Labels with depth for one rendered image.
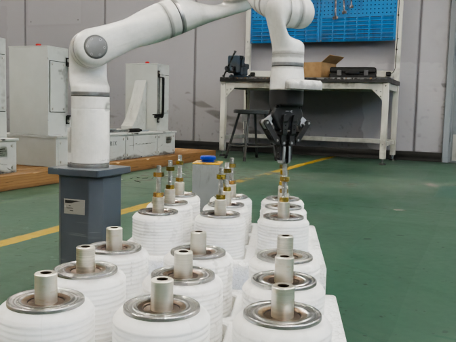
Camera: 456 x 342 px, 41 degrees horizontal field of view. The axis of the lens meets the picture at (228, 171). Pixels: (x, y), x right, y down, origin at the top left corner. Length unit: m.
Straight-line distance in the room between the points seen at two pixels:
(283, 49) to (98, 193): 0.55
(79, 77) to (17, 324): 0.98
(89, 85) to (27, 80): 2.41
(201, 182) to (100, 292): 0.83
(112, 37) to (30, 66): 2.41
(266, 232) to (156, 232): 0.20
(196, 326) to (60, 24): 7.42
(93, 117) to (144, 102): 3.42
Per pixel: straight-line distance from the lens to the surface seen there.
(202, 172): 1.51
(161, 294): 0.60
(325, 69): 5.91
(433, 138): 6.17
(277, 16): 1.32
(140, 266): 0.84
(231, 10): 1.60
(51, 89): 3.79
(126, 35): 1.48
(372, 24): 6.18
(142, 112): 4.84
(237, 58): 5.77
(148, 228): 1.11
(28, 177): 3.45
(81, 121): 1.47
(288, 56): 1.32
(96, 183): 1.45
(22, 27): 8.29
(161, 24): 1.51
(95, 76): 1.53
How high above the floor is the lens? 0.45
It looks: 6 degrees down
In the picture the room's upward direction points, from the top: 1 degrees clockwise
